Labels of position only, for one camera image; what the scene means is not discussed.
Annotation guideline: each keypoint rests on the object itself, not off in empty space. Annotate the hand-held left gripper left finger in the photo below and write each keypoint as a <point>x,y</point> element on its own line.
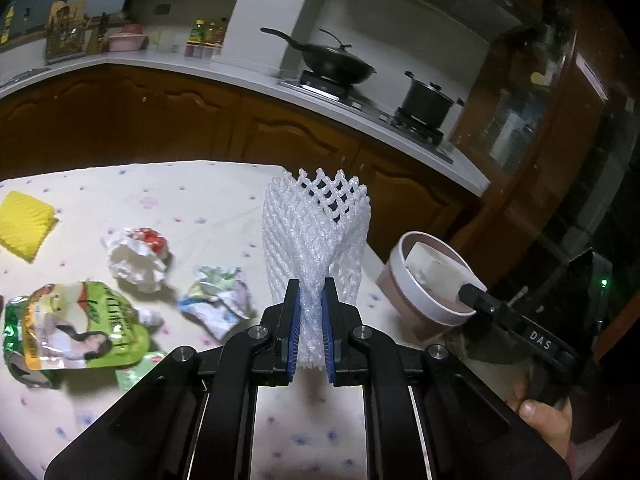
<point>295,332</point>

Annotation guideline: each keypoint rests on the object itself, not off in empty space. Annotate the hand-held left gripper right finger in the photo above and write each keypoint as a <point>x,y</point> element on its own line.
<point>327,332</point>

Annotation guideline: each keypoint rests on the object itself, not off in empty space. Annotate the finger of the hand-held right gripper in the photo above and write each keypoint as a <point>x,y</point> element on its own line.
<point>505,317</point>

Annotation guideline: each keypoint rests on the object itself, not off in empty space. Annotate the white and brown trash bin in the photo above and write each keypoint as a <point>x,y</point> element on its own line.
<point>400,290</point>

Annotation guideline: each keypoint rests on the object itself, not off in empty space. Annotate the white foam block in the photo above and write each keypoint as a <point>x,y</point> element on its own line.
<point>432,267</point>

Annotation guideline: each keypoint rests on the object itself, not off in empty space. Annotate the white foam fruit net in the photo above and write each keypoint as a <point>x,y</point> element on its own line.
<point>312,230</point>

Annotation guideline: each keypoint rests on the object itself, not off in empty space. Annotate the person's right hand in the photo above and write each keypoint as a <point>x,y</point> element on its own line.
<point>545,417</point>

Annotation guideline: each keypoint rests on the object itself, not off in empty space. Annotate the crumpled pale printed wrapper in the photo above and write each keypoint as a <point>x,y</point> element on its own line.
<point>215,302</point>

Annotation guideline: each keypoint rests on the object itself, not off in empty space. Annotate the floral tablecloth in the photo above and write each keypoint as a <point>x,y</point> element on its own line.
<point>200,210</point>

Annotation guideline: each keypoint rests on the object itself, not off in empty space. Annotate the small green wrapper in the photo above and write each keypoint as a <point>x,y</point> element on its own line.
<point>140,367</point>

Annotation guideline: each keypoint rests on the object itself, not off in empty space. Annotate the crumpled white and red wrapper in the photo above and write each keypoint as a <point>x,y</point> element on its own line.
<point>137,257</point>

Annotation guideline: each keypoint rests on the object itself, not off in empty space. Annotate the wooden glass door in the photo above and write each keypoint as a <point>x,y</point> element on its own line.
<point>525,125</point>

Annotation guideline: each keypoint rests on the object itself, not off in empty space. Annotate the green printed pouch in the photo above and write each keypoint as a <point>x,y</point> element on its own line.
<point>75,327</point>

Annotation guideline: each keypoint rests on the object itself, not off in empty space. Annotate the black cooking pot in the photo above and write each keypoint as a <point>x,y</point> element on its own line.
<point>425,102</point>

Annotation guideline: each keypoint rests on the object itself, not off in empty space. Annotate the gas stove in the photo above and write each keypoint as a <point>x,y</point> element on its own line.
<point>360,105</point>

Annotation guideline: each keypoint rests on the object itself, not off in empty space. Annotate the wooden base cabinets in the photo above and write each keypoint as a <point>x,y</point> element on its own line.
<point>175,115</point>

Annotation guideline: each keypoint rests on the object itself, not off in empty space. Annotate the white kitchen countertop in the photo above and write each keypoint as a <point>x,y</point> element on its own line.
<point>225,72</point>

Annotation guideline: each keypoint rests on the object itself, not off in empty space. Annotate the black wok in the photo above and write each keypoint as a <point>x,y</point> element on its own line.
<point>335,62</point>

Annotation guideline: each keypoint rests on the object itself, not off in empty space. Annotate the yellow sponge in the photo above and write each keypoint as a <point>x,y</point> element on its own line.
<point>25,225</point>

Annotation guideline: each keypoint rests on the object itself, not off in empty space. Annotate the group of oil bottles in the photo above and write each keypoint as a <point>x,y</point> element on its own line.
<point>206,35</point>

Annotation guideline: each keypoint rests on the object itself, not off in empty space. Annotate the pink container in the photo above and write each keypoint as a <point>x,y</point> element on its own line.
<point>127,40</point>

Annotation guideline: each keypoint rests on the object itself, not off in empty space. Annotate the dish rack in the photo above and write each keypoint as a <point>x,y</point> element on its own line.
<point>67,35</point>

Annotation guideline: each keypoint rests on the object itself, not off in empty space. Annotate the yellow bottle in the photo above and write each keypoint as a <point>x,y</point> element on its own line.
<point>7,22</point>

